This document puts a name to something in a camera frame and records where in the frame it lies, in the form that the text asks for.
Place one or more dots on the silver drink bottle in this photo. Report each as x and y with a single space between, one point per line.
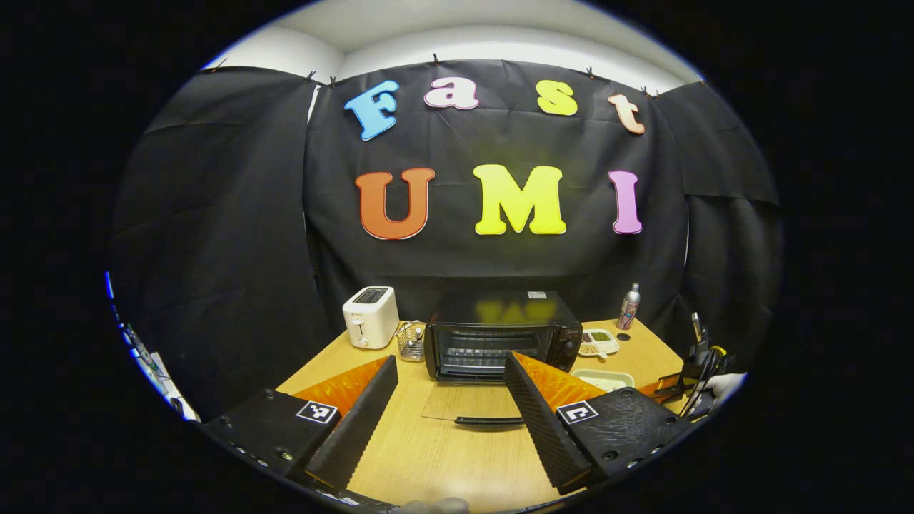
628 307

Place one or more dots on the white toaster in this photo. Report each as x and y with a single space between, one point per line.
370 318

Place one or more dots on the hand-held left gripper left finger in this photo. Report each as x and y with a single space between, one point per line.
357 428

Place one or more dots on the cream square plate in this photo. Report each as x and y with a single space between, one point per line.
603 378

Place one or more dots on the black backdrop cloth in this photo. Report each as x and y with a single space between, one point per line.
500 264

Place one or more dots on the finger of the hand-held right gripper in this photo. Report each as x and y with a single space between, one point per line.
664 387

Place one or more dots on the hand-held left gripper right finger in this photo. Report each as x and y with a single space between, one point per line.
543 428

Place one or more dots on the black electric oven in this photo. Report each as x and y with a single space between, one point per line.
500 335

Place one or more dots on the white divided dish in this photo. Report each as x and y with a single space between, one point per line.
598 343

